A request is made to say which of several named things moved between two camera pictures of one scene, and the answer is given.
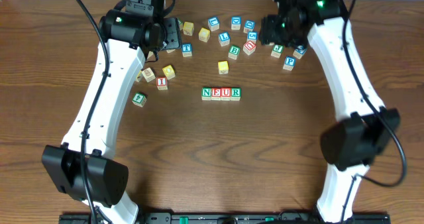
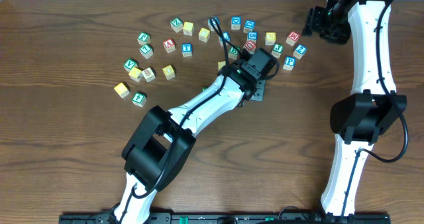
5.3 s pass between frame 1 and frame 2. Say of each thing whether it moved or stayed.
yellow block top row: stayed
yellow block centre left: stayed
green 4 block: stayed
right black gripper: moved
